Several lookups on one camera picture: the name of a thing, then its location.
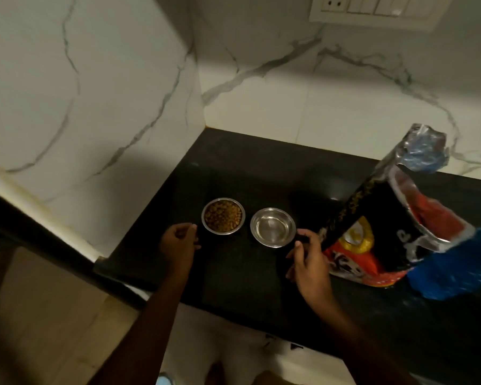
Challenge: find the person's left hand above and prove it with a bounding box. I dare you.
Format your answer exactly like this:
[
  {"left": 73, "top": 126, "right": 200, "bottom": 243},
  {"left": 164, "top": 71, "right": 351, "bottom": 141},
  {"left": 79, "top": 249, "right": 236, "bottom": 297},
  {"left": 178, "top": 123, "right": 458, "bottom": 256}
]
[{"left": 159, "top": 222, "right": 202, "bottom": 279}]

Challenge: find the puppy food bag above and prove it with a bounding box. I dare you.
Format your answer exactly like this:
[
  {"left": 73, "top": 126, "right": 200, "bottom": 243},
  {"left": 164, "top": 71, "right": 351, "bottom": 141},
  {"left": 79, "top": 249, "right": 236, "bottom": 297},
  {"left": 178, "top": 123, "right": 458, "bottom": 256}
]
[{"left": 320, "top": 123, "right": 477, "bottom": 288}]

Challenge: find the person's right forearm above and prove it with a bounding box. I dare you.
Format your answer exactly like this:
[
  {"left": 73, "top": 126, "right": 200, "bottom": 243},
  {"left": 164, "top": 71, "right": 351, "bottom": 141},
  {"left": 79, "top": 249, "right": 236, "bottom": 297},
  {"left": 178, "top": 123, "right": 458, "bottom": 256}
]
[{"left": 312, "top": 296, "right": 420, "bottom": 385}]

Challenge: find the blue plastic water bottle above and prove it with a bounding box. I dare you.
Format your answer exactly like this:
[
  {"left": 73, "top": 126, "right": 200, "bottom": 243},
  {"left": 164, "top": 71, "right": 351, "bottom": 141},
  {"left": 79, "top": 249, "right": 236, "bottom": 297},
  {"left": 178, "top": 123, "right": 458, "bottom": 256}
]
[{"left": 407, "top": 223, "right": 481, "bottom": 301}]

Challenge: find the person's left forearm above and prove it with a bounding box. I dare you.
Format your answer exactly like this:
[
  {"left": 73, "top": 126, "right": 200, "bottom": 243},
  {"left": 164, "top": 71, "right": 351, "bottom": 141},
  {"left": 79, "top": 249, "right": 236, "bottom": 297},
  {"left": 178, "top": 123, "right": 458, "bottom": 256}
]
[{"left": 88, "top": 272, "right": 189, "bottom": 385}]

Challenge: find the person's right hand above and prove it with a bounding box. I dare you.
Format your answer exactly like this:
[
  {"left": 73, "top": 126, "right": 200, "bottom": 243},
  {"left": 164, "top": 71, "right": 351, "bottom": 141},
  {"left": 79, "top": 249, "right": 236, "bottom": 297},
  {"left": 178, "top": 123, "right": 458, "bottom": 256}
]
[{"left": 285, "top": 228, "right": 337, "bottom": 307}]

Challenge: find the steel bowl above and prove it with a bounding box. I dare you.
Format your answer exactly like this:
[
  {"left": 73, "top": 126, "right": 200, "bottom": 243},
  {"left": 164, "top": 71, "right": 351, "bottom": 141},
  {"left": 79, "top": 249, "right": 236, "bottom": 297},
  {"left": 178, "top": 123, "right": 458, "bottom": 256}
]
[
  {"left": 201, "top": 197, "right": 246, "bottom": 236},
  {"left": 250, "top": 207, "right": 297, "bottom": 249}
]

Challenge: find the white wall switch board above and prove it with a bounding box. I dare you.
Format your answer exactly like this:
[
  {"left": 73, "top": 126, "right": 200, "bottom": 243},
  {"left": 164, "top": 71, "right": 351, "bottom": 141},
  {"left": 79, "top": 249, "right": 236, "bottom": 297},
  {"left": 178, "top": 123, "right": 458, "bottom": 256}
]
[{"left": 308, "top": 0, "right": 456, "bottom": 33}]

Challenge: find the white lower drawer unit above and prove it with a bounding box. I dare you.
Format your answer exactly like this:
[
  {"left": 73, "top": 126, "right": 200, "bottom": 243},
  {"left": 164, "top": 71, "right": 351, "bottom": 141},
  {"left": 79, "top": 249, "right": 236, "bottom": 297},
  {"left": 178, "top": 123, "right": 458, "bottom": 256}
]
[{"left": 136, "top": 286, "right": 438, "bottom": 385}]

